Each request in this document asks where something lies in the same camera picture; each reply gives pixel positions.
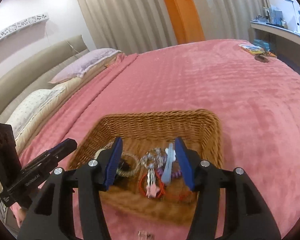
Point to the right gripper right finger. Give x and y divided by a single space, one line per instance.
247 215

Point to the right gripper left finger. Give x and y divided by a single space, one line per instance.
50 216

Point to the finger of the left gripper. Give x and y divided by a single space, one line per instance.
58 149
48 160

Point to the pink star hair clip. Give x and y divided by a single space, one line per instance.
151 188

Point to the light blue hair clip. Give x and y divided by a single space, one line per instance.
166 175

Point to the left hand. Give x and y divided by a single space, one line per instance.
21 215

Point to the white floral pillow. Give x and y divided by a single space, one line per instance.
30 107

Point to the beige quilt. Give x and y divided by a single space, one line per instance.
60 97

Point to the lilac pillow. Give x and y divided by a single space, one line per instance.
82 65

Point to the beige headboard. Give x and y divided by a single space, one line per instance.
36 72

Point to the brown wicker basket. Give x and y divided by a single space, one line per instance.
141 133

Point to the beige curtains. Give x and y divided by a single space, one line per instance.
137 26

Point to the items on bed corner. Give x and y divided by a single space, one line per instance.
260 54

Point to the orange curtain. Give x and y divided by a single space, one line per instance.
185 21

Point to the white desk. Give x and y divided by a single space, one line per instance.
284 43

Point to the white desk lamp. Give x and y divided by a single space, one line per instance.
292 8

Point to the white wall shelf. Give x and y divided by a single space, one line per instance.
25 23

